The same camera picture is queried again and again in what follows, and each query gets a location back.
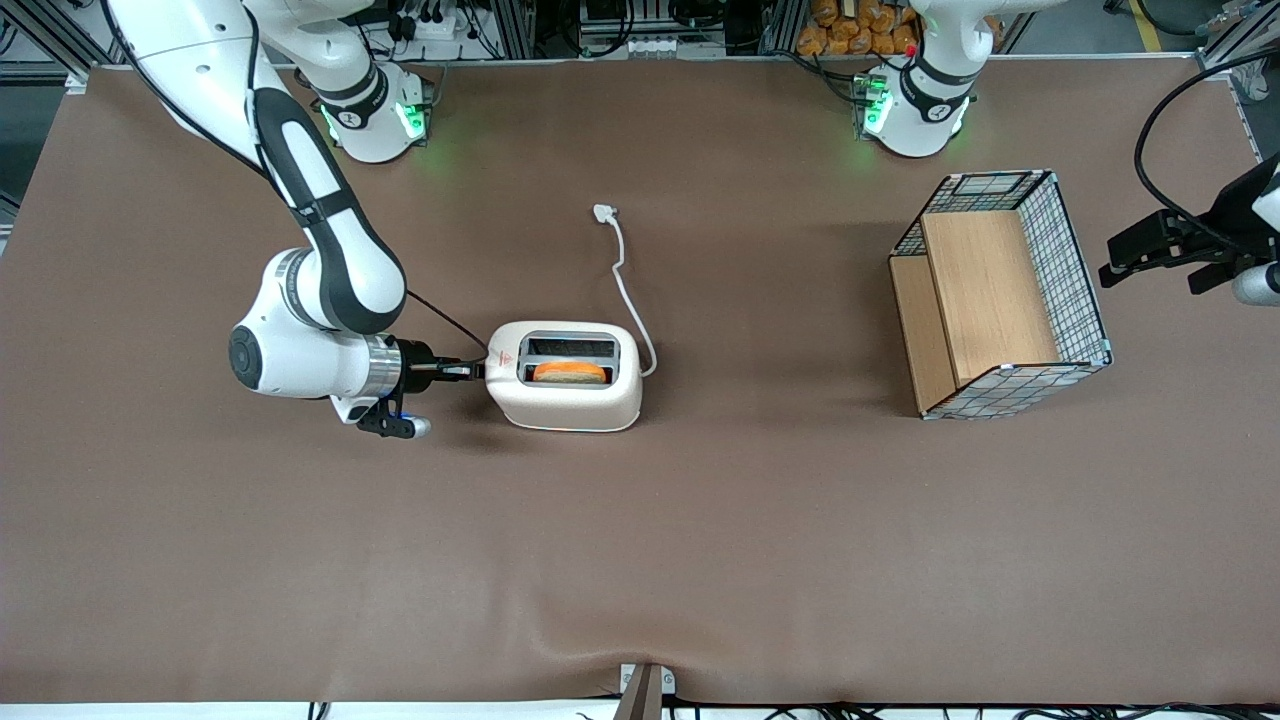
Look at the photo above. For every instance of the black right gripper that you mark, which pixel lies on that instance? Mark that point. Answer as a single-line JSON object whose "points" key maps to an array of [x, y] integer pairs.
{"points": [[417, 362]]}

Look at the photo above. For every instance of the bag of bread rolls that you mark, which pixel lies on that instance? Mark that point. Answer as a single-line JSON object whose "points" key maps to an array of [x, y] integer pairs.
{"points": [[855, 25]]}

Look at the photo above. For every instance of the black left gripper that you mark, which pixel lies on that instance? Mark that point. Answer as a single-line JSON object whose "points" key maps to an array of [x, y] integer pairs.
{"points": [[1232, 213]]}

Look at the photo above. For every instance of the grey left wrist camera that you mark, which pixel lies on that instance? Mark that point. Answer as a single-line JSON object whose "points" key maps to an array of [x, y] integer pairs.
{"points": [[1258, 285]]}

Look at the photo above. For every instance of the white power strip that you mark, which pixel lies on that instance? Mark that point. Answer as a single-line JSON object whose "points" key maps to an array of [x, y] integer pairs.
{"points": [[435, 25]]}

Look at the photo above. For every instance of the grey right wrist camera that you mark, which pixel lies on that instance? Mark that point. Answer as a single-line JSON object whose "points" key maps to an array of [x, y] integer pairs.
{"points": [[392, 420]]}

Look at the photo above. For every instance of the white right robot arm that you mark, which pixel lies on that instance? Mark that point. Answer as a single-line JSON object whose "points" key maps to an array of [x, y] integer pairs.
{"points": [[340, 262]]}

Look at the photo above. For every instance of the white two-slot toaster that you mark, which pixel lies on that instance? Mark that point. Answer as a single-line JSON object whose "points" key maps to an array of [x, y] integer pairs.
{"points": [[565, 405]]}

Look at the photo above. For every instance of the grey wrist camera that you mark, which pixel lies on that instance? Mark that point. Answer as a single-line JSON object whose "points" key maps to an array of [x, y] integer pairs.
{"points": [[392, 420], [1258, 285]]}

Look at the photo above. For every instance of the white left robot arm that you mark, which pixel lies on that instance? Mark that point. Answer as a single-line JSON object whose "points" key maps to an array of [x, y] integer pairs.
{"points": [[915, 110]]}

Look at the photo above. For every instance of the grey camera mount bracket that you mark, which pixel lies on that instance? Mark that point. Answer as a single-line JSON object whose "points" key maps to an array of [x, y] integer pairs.
{"points": [[645, 695]]}

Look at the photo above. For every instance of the toast bread slice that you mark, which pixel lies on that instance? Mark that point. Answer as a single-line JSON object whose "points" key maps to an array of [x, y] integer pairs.
{"points": [[570, 373]]}

